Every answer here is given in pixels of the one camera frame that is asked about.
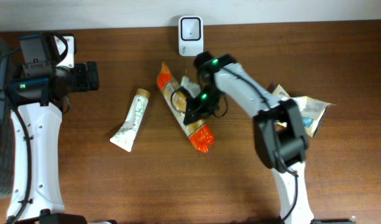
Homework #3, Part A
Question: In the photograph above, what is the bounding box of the orange spaghetti package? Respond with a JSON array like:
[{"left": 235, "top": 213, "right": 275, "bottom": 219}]
[{"left": 157, "top": 62, "right": 214, "bottom": 153}]

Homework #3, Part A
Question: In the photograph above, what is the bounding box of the white tube with brown cap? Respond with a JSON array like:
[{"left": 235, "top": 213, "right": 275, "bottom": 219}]
[{"left": 110, "top": 88, "right": 150, "bottom": 152}]

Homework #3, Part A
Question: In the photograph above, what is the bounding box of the cream snack bag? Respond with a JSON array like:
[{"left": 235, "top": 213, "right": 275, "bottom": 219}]
[{"left": 272, "top": 85, "right": 334, "bottom": 138}]

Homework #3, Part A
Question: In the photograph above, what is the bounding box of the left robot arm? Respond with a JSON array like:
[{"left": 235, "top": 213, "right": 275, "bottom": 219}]
[{"left": 4, "top": 32, "right": 99, "bottom": 223}]

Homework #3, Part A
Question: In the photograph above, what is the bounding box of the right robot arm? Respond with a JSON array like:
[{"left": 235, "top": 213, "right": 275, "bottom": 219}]
[{"left": 183, "top": 51, "right": 314, "bottom": 223}]

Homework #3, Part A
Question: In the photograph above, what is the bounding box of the white barcode scanner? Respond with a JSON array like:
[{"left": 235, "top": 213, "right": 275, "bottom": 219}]
[{"left": 178, "top": 16, "right": 204, "bottom": 57}]

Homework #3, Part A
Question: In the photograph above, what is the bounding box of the grey plastic mesh basket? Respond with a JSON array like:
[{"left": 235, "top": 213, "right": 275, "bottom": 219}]
[{"left": 0, "top": 37, "right": 14, "bottom": 199}]

